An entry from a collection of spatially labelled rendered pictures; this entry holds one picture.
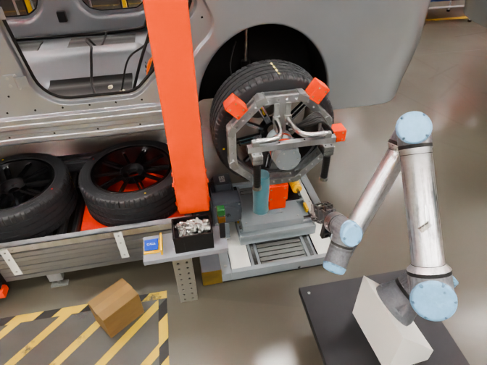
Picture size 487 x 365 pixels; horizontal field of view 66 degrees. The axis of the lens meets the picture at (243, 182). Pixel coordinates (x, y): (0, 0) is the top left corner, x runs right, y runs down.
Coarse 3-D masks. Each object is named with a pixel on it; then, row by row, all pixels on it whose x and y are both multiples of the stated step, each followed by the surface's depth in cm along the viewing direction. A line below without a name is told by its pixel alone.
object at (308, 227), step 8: (296, 200) 262; (304, 208) 256; (304, 216) 248; (240, 224) 248; (296, 224) 246; (304, 224) 247; (312, 224) 247; (240, 232) 241; (248, 232) 242; (256, 232) 242; (264, 232) 242; (272, 232) 239; (280, 232) 241; (288, 232) 242; (296, 232) 244; (304, 232) 245; (312, 232) 247; (240, 240) 239; (248, 240) 239; (256, 240) 241; (264, 240) 242
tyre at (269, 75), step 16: (256, 64) 193; (272, 64) 191; (288, 64) 194; (240, 80) 188; (256, 80) 181; (272, 80) 180; (288, 80) 182; (304, 80) 184; (224, 96) 191; (240, 96) 182; (224, 112) 186; (224, 128) 191; (224, 144) 198; (224, 160) 204; (240, 176) 214
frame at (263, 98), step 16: (256, 96) 179; (272, 96) 177; (288, 96) 178; (304, 96) 179; (256, 112) 180; (320, 112) 187; (240, 128) 184; (320, 128) 198; (304, 160) 210; (320, 160) 207; (272, 176) 213; (288, 176) 210
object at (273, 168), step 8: (304, 104) 195; (296, 112) 197; (304, 112) 222; (264, 120) 196; (264, 128) 199; (288, 128) 202; (304, 128) 221; (312, 128) 212; (248, 136) 201; (256, 136) 201; (264, 136) 207; (296, 136) 208; (240, 152) 216; (264, 152) 229; (304, 152) 214; (240, 160) 206; (248, 160) 210; (264, 160) 223; (264, 168) 216; (272, 168) 217
